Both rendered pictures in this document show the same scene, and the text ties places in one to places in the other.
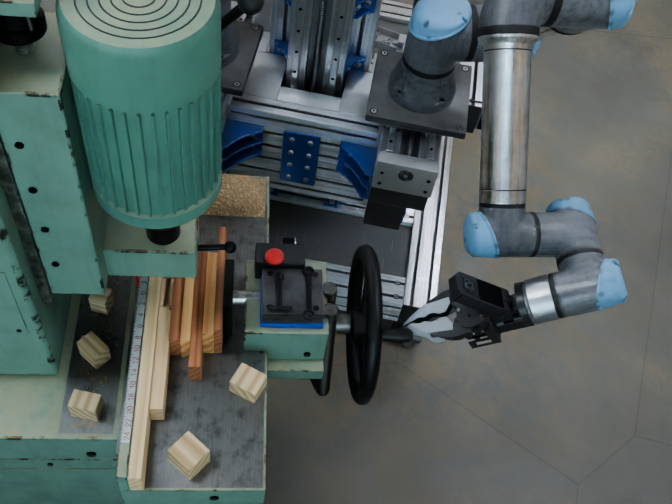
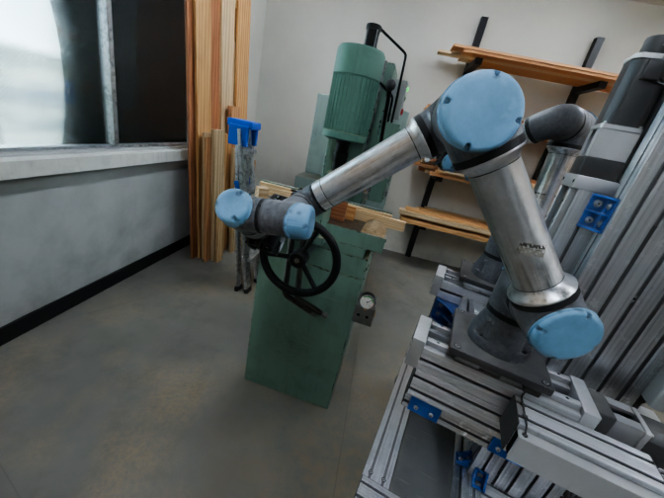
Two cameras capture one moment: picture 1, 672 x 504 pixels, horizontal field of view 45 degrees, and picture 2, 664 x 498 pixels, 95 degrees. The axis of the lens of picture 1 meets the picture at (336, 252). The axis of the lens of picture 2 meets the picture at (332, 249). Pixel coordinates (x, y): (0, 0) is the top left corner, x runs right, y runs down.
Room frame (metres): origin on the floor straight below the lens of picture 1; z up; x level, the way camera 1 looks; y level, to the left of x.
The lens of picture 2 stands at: (1.19, -0.92, 1.24)
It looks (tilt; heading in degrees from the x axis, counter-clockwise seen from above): 22 degrees down; 110
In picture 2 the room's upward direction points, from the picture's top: 12 degrees clockwise
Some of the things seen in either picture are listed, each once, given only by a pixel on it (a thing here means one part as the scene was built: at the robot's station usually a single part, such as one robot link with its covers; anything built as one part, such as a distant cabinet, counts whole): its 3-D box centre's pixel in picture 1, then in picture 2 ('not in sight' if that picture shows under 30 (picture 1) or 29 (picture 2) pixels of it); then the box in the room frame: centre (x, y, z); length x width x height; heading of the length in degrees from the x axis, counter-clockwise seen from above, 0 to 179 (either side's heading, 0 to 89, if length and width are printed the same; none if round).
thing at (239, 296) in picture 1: (247, 297); not in sight; (0.69, 0.13, 0.95); 0.09 x 0.07 x 0.09; 11
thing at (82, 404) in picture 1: (85, 405); not in sight; (0.51, 0.35, 0.82); 0.05 x 0.03 x 0.04; 89
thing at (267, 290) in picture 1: (289, 283); not in sight; (0.71, 0.06, 0.99); 0.13 x 0.11 x 0.06; 11
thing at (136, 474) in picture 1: (154, 303); (323, 203); (0.66, 0.27, 0.92); 0.60 x 0.02 x 0.05; 11
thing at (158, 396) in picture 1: (171, 262); (340, 209); (0.75, 0.27, 0.92); 0.55 x 0.02 x 0.04; 11
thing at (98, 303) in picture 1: (101, 299); not in sight; (0.70, 0.39, 0.82); 0.03 x 0.03 x 0.04; 85
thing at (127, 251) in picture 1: (152, 247); not in sight; (0.70, 0.28, 1.03); 0.14 x 0.07 x 0.09; 101
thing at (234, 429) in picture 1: (233, 322); (312, 221); (0.68, 0.15, 0.87); 0.61 x 0.30 x 0.06; 11
